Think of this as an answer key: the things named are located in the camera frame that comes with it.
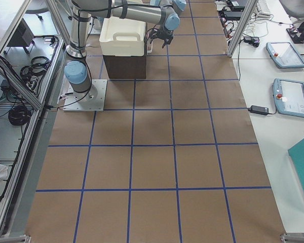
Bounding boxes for wooden drawer with white handle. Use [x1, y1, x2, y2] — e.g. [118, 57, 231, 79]
[146, 38, 153, 54]

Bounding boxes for black power adapter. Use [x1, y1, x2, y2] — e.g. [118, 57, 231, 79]
[248, 105, 269, 115]

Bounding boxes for teach pendant near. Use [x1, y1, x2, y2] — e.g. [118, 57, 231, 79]
[272, 78, 304, 118]

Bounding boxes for black electronics box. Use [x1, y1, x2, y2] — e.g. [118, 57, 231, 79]
[7, 18, 34, 48]

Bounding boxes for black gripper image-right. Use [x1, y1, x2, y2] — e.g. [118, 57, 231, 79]
[148, 27, 173, 48]

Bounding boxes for aluminium frame post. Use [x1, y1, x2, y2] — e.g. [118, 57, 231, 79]
[227, 0, 258, 58]

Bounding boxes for dark wooden drawer cabinet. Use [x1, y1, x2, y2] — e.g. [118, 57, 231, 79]
[103, 55, 147, 79]

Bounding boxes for black coiled cables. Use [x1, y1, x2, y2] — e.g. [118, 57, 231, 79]
[20, 56, 50, 84]

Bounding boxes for white plastic tray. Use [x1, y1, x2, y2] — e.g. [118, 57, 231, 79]
[99, 17, 146, 56]

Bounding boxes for teach pendant far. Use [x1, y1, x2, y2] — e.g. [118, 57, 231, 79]
[266, 42, 304, 69]

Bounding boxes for metal base plate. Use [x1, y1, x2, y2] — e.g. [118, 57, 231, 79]
[62, 79, 107, 112]

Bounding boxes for silver robot arm image-right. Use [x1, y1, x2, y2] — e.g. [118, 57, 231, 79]
[64, 1, 186, 102]

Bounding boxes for teach pendant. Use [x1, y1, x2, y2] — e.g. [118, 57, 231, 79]
[272, 78, 304, 118]
[266, 42, 304, 69]

